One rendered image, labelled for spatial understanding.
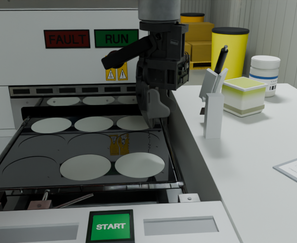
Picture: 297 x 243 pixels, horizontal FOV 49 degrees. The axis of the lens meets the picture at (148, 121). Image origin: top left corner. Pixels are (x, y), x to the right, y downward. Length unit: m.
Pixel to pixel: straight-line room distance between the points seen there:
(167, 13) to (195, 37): 4.90
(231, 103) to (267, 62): 0.17
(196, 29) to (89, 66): 4.60
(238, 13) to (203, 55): 0.82
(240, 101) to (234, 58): 3.43
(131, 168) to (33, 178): 0.19
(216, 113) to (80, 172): 0.28
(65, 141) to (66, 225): 0.36
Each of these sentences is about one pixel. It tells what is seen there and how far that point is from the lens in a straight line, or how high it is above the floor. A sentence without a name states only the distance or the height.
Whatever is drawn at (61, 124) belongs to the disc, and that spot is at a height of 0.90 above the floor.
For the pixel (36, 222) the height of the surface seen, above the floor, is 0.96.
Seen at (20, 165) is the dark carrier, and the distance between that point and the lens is 0.71.
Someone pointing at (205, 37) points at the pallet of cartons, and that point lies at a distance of 5.53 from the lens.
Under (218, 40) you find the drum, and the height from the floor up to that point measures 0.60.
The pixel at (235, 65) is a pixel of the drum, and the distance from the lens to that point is 4.19.
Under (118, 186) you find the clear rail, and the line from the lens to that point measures 0.60.
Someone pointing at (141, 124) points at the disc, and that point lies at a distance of 0.84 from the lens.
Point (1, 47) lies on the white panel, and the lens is 0.96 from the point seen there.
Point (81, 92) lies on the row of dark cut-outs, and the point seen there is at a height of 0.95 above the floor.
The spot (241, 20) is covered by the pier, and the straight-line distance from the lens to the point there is 4.89.
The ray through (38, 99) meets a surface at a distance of 0.96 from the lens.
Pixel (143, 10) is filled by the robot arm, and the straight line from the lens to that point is 0.59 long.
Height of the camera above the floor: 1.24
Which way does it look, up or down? 23 degrees down
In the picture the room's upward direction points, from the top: straight up
